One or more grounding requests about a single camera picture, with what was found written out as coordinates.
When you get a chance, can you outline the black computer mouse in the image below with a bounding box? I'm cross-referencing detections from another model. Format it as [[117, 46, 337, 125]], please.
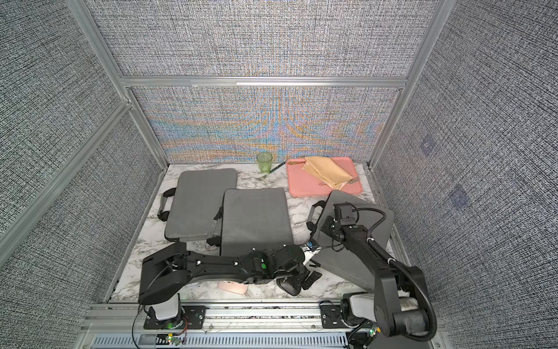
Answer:
[[276, 277, 302, 297]]

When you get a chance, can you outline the aluminium front rail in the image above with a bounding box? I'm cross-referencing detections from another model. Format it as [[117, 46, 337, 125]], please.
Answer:
[[74, 299, 451, 348]]

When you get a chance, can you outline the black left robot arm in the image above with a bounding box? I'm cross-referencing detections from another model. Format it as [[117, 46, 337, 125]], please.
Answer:
[[138, 242, 320, 306]]

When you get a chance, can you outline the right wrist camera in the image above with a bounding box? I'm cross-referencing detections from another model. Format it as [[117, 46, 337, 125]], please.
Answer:
[[334, 203, 357, 226]]

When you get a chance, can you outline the green pen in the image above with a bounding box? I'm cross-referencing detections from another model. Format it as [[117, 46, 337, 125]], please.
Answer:
[[267, 161, 286, 175]]

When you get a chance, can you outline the tan folded cloth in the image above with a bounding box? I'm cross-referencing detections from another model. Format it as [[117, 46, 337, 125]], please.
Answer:
[[302, 156, 354, 190]]

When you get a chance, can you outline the green plastic cup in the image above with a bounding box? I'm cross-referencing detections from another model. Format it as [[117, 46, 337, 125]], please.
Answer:
[[257, 151, 273, 174]]

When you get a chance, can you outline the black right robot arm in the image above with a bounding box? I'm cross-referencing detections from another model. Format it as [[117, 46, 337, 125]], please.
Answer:
[[321, 215, 437, 342]]

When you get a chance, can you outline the pink tray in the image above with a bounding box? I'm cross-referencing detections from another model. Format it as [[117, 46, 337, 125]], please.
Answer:
[[286, 157, 363, 197]]

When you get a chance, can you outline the pink computer mouse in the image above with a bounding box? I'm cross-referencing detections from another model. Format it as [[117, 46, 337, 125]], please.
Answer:
[[217, 281, 248, 295]]

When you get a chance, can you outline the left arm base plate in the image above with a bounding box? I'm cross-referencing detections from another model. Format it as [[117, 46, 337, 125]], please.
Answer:
[[143, 305, 207, 330]]

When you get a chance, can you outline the grey laptop bag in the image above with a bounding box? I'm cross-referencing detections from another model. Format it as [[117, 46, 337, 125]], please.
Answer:
[[157, 169, 238, 246], [307, 190, 395, 292], [206, 188, 294, 257]]

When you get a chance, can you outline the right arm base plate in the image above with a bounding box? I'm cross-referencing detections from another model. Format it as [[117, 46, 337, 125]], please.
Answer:
[[318, 300, 349, 330]]

